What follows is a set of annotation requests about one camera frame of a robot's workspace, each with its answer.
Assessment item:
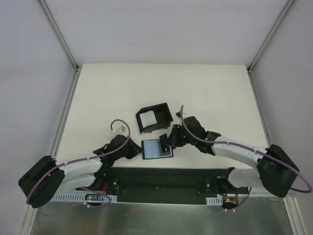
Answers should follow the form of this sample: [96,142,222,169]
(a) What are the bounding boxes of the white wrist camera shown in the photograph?
[111,125,128,136]
[176,110,185,118]

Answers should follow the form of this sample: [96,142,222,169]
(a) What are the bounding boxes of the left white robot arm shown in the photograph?
[18,135,143,208]

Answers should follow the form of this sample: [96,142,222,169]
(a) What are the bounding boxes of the right aluminium frame post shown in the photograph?
[247,0,296,74]

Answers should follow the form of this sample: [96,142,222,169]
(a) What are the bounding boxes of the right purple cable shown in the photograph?
[179,105,313,194]

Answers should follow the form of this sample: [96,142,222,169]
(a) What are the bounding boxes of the electronics board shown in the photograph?
[85,194,106,201]
[224,197,239,204]

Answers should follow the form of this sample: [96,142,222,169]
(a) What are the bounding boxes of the white credit card stack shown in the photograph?
[139,111,157,128]

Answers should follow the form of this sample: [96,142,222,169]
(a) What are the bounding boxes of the left aluminium side rail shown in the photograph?
[48,67,82,160]

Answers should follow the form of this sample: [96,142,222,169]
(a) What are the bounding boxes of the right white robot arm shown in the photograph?
[161,116,299,198]

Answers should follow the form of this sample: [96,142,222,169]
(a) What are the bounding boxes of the right electronics board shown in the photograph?
[224,197,239,204]

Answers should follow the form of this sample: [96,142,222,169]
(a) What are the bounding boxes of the front aluminium extrusion rail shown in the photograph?
[250,188,296,197]

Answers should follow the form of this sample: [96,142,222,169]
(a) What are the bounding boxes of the left white cable duct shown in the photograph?
[50,192,117,203]

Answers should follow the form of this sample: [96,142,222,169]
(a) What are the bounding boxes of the left aluminium frame post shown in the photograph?
[37,0,79,71]

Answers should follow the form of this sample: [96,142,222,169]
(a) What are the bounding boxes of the black card tray box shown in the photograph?
[135,102,173,134]

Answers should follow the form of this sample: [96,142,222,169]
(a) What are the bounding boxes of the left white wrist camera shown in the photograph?
[111,125,128,136]

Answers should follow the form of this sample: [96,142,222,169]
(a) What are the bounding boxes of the white cable duct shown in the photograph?
[50,192,117,203]
[205,196,224,206]

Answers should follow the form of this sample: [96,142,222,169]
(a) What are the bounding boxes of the black leather card holder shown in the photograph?
[141,140,174,160]

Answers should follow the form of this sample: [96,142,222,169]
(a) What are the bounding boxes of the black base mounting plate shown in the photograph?
[47,165,281,204]

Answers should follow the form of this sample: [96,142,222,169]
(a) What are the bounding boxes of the aluminium frame post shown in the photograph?
[247,0,296,74]
[37,0,79,71]

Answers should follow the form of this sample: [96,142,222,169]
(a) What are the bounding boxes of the aluminium side rail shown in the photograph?
[48,67,82,160]
[247,72,272,147]

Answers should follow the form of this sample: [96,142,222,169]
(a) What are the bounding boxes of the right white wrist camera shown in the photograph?
[176,110,185,118]

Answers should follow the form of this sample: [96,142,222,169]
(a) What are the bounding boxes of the right aluminium side rail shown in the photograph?
[247,72,272,147]

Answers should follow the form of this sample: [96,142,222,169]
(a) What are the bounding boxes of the right white cable duct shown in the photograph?
[205,196,224,206]

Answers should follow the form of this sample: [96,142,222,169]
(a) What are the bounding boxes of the left electronics board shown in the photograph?
[85,194,106,201]

